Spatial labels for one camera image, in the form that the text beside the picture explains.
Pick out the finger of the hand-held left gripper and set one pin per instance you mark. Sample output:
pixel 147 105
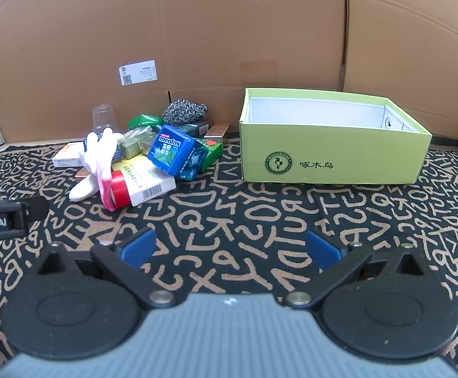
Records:
pixel 36 207

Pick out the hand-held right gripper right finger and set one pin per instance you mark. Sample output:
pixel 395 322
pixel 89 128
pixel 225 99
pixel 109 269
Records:
pixel 323 250

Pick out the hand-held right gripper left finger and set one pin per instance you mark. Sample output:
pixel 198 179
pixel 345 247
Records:
pixel 138 246

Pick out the orange white medicine box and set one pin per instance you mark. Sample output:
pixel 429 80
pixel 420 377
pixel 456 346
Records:
pixel 67 155

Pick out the white glove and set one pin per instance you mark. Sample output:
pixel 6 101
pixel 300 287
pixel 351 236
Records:
pixel 95 157

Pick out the green cardboard shoe box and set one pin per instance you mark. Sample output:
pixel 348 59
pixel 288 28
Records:
pixel 331 153

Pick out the blue mint box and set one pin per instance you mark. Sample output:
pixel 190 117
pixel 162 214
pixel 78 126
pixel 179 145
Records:
pixel 170 147

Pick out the clear plastic cup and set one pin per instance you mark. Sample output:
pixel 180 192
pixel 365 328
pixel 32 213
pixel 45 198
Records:
pixel 103 118

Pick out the red tape roll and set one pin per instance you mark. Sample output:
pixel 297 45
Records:
pixel 120 189

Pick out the white and red carton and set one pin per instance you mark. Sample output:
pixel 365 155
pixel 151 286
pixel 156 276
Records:
pixel 150 185

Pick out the black letter-patterned mat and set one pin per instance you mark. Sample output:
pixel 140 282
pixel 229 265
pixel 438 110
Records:
pixel 229 212

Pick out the gold foil box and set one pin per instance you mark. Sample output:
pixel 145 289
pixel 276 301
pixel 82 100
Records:
pixel 132 147

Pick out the dark flat box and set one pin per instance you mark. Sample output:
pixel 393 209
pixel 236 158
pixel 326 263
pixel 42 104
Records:
pixel 191 128

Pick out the copper brown box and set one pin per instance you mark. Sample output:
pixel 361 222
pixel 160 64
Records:
pixel 217 130

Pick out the steel wool scrubber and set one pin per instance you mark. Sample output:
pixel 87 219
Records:
pixel 184 111

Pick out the white shipping label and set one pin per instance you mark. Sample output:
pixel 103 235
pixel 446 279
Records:
pixel 138 73

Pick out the brown cardboard sheet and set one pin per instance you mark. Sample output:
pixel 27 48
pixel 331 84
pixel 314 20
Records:
pixel 95 39
pixel 413 47

